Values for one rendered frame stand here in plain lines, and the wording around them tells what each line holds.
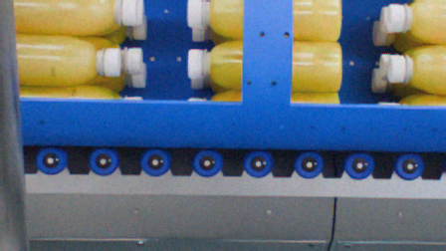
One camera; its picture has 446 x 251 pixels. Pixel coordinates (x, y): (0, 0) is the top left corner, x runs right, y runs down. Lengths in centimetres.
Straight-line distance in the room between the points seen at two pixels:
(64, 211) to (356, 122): 47
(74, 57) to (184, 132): 18
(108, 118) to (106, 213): 22
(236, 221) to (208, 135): 20
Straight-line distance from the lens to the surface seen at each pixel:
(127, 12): 132
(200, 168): 139
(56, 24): 132
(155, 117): 127
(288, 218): 145
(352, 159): 140
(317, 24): 130
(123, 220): 146
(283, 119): 127
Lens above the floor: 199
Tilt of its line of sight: 44 degrees down
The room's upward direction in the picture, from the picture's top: 5 degrees clockwise
